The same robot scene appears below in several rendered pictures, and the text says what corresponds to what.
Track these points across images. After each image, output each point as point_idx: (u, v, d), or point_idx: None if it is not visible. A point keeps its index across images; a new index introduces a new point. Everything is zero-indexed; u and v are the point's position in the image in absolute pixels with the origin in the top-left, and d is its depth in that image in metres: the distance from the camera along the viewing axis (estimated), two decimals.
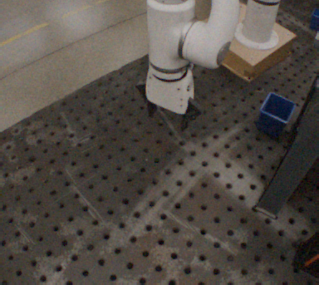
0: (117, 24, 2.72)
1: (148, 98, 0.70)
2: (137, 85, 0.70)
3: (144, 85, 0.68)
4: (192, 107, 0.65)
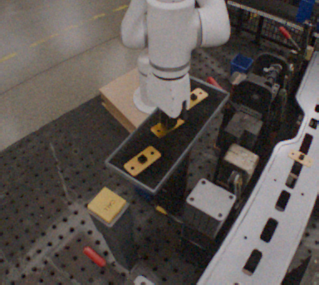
0: (78, 55, 2.89)
1: None
2: (188, 116, 0.66)
3: (184, 108, 0.66)
4: None
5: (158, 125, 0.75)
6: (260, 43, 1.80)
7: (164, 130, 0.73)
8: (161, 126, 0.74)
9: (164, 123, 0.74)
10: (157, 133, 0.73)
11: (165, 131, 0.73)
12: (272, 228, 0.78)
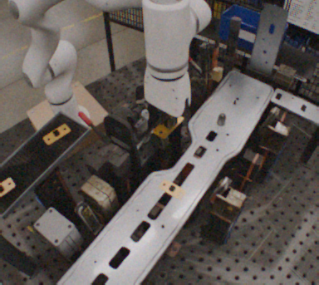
0: None
1: None
2: (190, 113, 0.67)
3: (186, 105, 0.66)
4: None
5: (159, 126, 0.74)
6: (197, 58, 1.87)
7: (165, 131, 0.73)
8: (162, 127, 0.74)
9: (165, 124, 0.74)
10: (159, 135, 0.73)
11: (168, 131, 0.73)
12: None
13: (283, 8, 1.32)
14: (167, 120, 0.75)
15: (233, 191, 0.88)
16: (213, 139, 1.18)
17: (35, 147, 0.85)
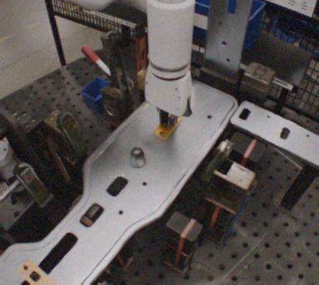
0: None
1: None
2: (192, 112, 0.67)
3: (188, 105, 0.66)
4: None
5: (159, 127, 0.74)
6: None
7: (166, 131, 0.73)
8: (162, 128, 0.74)
9: (165, 124, 0.74)
10: (160, 135, 0.73)
11: (169, 131, 0.73)
12: None
13: None
14: (167, 120, 0.75)
15: None
16: None
17: None
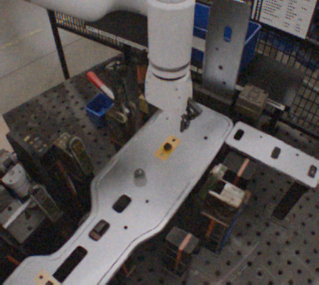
0: (2, 77, 2.59)
1: (189, 110, 0.68)
2: (201, 109, 0.65)
3: (194, 103, 0.65)
4: None
5: (159, 149, 0.81)
6: None
7: (166, 154, 0.80)
8: (162, 150, 0.81)
9: (164, 146, 0.81)
10: (161, 157, 0.80)
11: (168, 154, 0.80)
12: None
13: (253, 2, 0.95)
14: (167, 143, 0.82)
15: None
16: None
17: None
